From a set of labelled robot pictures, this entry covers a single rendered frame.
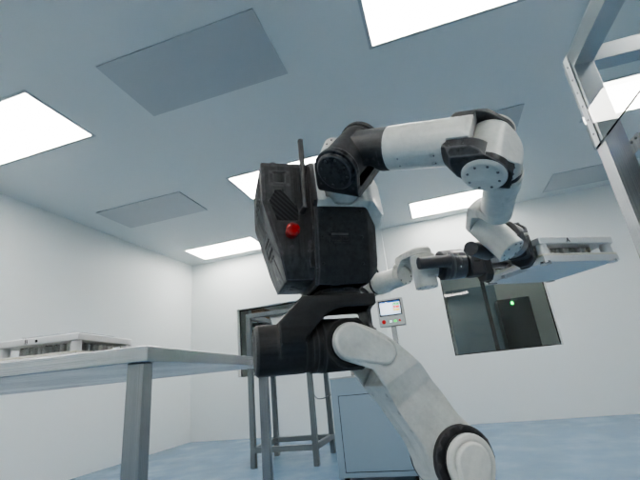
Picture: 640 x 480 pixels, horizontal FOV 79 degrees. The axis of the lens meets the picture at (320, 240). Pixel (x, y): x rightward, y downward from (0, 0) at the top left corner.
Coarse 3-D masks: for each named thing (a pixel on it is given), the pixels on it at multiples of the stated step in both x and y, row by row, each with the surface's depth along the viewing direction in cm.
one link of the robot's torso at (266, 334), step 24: (288, 312) 85; (312, 312) 86; (336, 312) 100; (360, 312) 97; (264, 336) 83; (288, 336) 83; (312, 336) 86; (264, 360) 82; (288, 360) 83; (312, 360) 85
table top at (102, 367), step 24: (24, 360) 88; (48, 360) 87; (72, 360) 86; (96, 360) 85; (120, 360) 85; (144, 360) 84; (168, 360) 92; (192, 360) 105; (216, 360) 121; (240, 360) 142; (0, 384) 110; (24, 384) 122; (48, 384) 137; (72, 384) 158; (96, 384) 184
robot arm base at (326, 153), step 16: (368, 128) 84; (320, 160) 79; (336, 160) 77; (352, 160) 76; (320, 176) 81; (336, 176) 79; (352, 176) 78; (368, 176) 84; (336, 192) 84; (352, 192) 81
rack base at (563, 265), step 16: (544, 256) 100; (560, 256) 101; (576, 256) 102; (592, 256) 103; (608, 256) 104; (496, 272) 117; (512, 272) 112; (528, 272) 110; (544, 272) 112; (560, 272) 114; (576, 272) 117
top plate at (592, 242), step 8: (536, 240) 102; (544, 240) 101; (552, 240) 102; (560, 240) 103; (568, 240) 103; (576, 240) 104; (584, 240) 104; (592, 240) 105; (600, 240) 106; (608, 240) 106; (560, 248) 107; (592, 248) 110
